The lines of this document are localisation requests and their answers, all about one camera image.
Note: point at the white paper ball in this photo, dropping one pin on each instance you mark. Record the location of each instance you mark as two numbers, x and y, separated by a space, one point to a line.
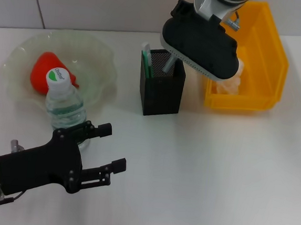
232 84

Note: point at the black mesh pen holder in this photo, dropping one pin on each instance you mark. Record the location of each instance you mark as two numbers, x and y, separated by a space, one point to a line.
164 100

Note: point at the pale green glass fruit plate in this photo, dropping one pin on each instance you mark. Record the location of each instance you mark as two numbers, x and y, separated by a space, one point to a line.
97 60

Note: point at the red-orange orange fruit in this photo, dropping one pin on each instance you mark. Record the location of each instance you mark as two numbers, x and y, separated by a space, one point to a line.
40 74

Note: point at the yellow plastic bin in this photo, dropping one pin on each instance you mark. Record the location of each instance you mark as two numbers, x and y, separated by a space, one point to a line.
265 62

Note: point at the clear green-label water bottle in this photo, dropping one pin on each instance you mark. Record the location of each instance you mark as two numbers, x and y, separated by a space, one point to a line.
64 102

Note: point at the grey marker pen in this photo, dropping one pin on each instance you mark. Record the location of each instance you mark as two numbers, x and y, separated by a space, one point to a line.
168 65

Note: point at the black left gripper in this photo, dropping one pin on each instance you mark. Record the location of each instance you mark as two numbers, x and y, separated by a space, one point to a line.
35 168

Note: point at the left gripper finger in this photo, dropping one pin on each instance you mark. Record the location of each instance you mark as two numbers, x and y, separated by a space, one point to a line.
119 165

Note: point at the right wrist camera housing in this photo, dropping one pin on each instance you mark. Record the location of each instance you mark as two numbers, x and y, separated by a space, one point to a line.
198 43

